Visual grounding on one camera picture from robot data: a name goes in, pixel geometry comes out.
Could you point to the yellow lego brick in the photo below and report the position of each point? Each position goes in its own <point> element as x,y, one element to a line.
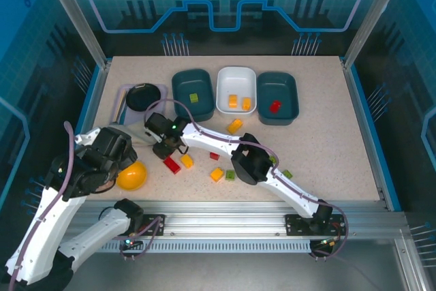
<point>216,174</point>
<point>186,161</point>
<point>233,102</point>
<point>246,103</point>
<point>235,125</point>

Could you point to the small green lego brick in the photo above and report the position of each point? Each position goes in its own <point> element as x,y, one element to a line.
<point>272,160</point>
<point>194,97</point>
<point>229,176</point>

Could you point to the small red lego brick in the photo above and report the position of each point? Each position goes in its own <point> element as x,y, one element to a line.
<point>214,156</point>

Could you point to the teal plastic container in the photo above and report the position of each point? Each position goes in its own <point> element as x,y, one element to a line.
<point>184,83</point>
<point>277,86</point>

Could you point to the white plastic container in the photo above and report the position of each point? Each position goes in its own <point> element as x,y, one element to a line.
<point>235,81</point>

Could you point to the long green lego brick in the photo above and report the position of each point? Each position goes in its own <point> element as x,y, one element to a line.
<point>287,174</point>

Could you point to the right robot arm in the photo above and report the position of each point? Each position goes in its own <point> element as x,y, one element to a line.
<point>252,165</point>

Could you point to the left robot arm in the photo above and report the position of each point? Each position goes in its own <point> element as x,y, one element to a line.
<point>47,229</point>

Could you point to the yellow bowl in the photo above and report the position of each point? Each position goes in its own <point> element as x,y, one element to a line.
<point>133,176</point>

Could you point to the lavender tray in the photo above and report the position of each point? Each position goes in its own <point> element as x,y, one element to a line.
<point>134,117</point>

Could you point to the black bowl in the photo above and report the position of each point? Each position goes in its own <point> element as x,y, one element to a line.
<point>143,96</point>

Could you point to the silver metal rod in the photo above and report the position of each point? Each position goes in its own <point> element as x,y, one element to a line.
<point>120,108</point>

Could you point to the grey metal shelf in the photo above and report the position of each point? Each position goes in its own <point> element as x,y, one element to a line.
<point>221,274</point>

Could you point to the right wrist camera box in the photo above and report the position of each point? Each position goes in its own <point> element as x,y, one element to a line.
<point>148,131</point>

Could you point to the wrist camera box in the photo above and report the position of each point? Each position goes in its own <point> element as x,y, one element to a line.
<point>148,131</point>
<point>86,137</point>

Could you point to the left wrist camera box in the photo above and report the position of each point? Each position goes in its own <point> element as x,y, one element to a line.
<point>86,137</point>

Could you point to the aluminium side rail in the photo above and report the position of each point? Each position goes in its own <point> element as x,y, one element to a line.
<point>361,117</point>
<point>92,117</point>

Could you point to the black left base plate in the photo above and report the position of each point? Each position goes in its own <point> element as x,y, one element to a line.
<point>112,228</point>

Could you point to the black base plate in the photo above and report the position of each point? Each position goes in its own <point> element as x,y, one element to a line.
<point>294,224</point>
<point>112,228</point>

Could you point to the aluminium mounting rail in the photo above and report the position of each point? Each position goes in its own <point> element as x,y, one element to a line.
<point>221,216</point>

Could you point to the aluminium frame post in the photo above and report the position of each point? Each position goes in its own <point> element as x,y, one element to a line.
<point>371,15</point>
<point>77,15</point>

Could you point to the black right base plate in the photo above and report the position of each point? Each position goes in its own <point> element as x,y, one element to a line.
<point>294,224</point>

